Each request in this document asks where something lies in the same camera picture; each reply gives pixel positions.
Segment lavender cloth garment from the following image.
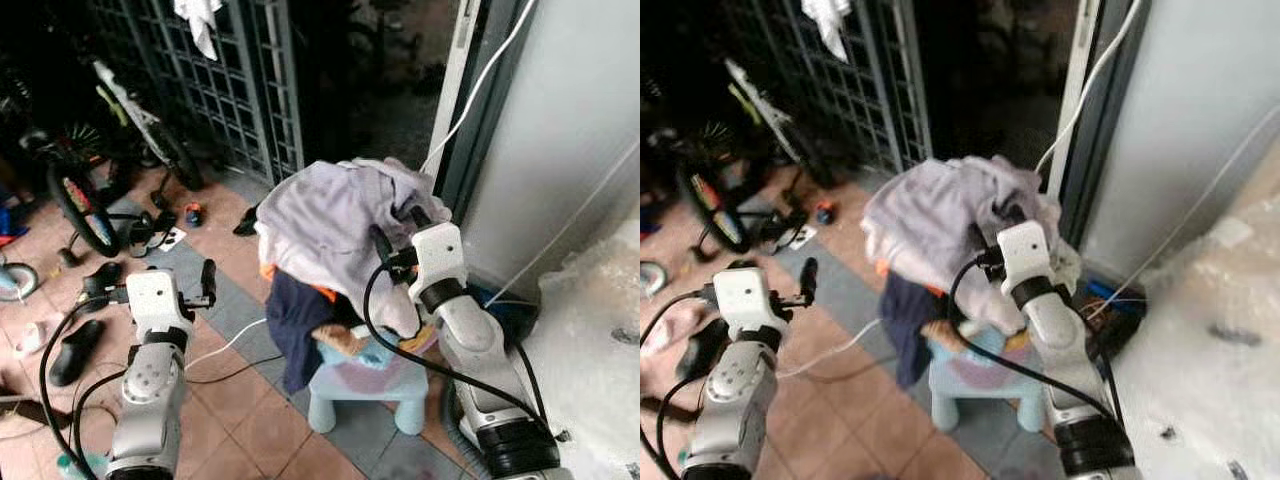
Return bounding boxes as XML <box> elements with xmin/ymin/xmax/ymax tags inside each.
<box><xmin>255</xmin><ymin>157</ymin><xmax>453</xmax><ymax>336</ymax></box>
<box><xmin>860</xmin><ymin>155</ymin><xmax>1076</xmax><ymax>331</ymax></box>

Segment pink slipper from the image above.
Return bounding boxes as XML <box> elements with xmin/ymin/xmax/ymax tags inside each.
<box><xmin>645</xmin><ymin>305</ymin><xmax>706</xmax><ymax>359</ymax></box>
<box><xmin>12</xmin><ymin>315</ymin><xmax>66</xmax><ymax>359</ymax></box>

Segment brown fluffy cloth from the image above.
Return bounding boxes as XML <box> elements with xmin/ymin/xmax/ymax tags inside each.
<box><xmin>315</xmin><ymin>322</ymin><xmax>376</xmax><ymax>359</ymax></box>
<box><xmin>920</xmin><ymin>320</ymin><xmax>976</xmax><ymax>353</ymax></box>

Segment dark navy garment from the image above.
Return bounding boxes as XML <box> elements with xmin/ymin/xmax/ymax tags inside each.
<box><xmin>880</xmin><ymin>270</ymin><xmax>951</xmax><ymax>391</ymax></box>
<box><xmin>265</xmin><ymin>268</ymin><xmax>366</xmax><ymax>396</ymax></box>

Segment blue plastic item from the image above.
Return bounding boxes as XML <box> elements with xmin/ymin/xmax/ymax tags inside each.
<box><xmin>470</xmin><ymin>285</ymin><xmax>541</xmax><ymax>341</ymax></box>
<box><xmin>1080</xmin><ymin>280</ymin><xmax>1146</xmax><ymax>321</ymax></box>

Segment light blue plastic stool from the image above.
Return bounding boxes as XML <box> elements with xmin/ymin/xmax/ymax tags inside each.
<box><xmin>925</xmin><ymin>325</ymin><xmax>1051</xmax><ymax>433</ymax></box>
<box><xmin>305</xmin><ymin>325</ymin><xmax>433</xmax><ymax>438</ymax></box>

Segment white plastic cover sheet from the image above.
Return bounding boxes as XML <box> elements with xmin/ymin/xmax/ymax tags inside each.
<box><xmin>520</xmin><ymin>215</ymin><xmax>641</xmax><ymax>480</ymax></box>
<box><xmin>1110</xmin><ymin>140</ymin><xmax>1280</xmax><ymax>480</ymax></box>

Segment green plastic bottle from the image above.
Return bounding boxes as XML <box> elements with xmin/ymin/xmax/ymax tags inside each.
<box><xmin>55</xmin><ymin>452</ymin><xmax>111</xmax><ymax>480</ymax></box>

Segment grey metal grille gate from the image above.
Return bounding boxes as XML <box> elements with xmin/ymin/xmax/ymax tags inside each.
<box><xmin>85</xmin><ymin>0</ymin><xmax>306</xmax><ymax>186</ymax></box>
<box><xmin>715</xmin><ymin>0</ymin><xmax>936</xmax><ymax>176</ymax></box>

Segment white hanging cloth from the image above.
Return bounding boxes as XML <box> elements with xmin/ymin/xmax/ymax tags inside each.
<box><xmin>173</xmin><ymin>0</ymin><xmax>226</xmax><ymax>61</ymax></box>
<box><xmin>800</xmin><ymin>0</ymin><xmax>853</xmax><ymax>63</ymax></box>

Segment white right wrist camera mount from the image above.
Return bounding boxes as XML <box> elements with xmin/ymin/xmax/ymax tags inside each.
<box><xmin>408</xmin><ymin>222</ymin><xmax>469</xmax><ymax>291</ymax></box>
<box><xmin>997</xmin><ymin>220</ymin><xmax>1051</xmax><ymax>286</ymax></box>

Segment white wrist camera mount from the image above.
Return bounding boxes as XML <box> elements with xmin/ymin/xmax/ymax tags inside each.
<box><xmin>127</xmin><ymin>268</ymin><xmax>196</xmax><ymax>346</ymax></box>
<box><xmin>408</xmin><ymin>222</ymin><xmax>469</xmax><ymax>291</ymax></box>
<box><xmin>712</xmin><ymin>265</ymin><xmax>781</xmax><ymax>346</ymax></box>
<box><xmin>997</xmin><ymin>220</ymin><xmax>1051</xmax><ymax>286</ymax></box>

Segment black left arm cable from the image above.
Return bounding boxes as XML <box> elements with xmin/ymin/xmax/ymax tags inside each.
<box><xmin>640</xmin><ymin>290</ymin><xmax>706</xmax><ymax>480</ymax></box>
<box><xmin>38</xmin><ymin>295</ymin><xmax>131</xmax><ymax>476</ymax></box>

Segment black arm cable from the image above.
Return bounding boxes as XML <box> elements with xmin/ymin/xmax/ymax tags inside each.
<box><xmin>362</xmin><ymin>262</ymin><xmax>556</xmax><ymax>441</ymax></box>
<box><xmin>640</xmin><ymin>290</ymin><xmax>706</xmax><ymax>480</ymax></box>
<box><xmin>38</xmin><ymin>295</ymin><xmax>131</xmax><ymax>476</ymax></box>
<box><xmin>946</xmin><ymin>255</ymin><xmax>1121</xmax><ymax>426</ymax></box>

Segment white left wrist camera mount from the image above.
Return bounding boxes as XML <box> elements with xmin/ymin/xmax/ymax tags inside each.
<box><xmin>712</xmin><ymin>265</ymin><xmax>781</xmax><ymax>346</ymax></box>
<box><xmin>127</xmin><ymin>268</ymin><xmax>196</xmax><ymax>346</ymax></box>

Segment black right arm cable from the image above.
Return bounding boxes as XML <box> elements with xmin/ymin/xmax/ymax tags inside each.
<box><xmin>362</xmin><ymin>262</ymin><xmax>556</xmax><ymax>441</ymax></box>
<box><xmin>946</xmin><ymin>255</ymin><xmax>1121</xmax><ymax>426</ymax></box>

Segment white floor cable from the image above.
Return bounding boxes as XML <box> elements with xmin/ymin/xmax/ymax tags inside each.
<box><xmin>778</xmin><ymin>320</ymin><xmax>883</xmax><ymax>379</ymax></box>
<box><xmin>183</xmin><ymin>318</ymin><xmax>271</xmax><ymax>371</ymax></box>

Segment dark door frame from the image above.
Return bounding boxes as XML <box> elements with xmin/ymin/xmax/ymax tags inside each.
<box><xmin>1050</xmin><ymin>0</ymin><xmax>1151</xmax><ymax>246</ymax></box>
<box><xmin>430</xmin><ymin>0</ymin><xmax>536</xmax><ymax>226</ymax></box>

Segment thin white wire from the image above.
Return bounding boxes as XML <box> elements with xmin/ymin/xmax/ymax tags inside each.
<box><xmin>1085</xmin><ymin>100</ymin><xmax>1280</xmax><ymax>321</ymax></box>
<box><xmin>485</xmin><ymin>140</ymin><xmax>641</xmax><ymax>306</ymax></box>

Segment thick white cable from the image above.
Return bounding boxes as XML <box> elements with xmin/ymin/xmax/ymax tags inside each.
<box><xmin>420</xmin><ymin>0</ymin><xmax>541</xmax><ymax>176</ymax></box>
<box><xmin>1035</xmin><ymin>0</ymin><xmax>1146</xmax><ymax>176</ymax></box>

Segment white frame bicycle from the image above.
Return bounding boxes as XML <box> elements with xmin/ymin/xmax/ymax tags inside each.
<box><xmin>0</xmin><ymin>55</ymin><xmax>206</xmax><ymax>261</ymax></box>
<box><xmin>640</xmin><ymin>55</ymin><xmax>831</xmax><ymax>256</ymax></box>

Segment grey corrugated hose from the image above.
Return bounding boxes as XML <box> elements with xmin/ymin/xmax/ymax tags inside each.
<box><xmin>440</xmin><ymin>385</ymin><xmax>491</xmax><ymax>476</ymax></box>

